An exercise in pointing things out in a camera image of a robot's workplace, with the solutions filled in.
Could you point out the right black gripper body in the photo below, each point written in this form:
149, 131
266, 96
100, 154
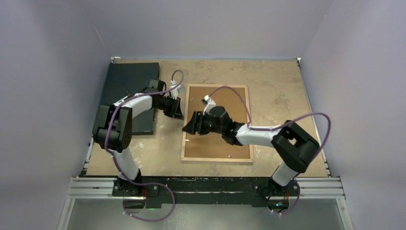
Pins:
207, 124

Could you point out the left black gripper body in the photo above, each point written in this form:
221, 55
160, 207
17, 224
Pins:
167, 105

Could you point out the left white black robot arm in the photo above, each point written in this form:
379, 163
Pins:
112, 129

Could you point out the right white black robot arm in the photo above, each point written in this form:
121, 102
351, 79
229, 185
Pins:
294, 145

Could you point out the black flat box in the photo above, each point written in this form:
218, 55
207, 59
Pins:
128, 79

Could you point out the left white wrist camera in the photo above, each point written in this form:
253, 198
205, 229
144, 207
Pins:
175, 89

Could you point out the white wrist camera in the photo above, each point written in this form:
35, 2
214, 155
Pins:
175, 89
209, 103

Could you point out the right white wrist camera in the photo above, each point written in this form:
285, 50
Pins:
209, 103

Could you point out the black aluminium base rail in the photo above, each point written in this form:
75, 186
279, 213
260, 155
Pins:
159, 190

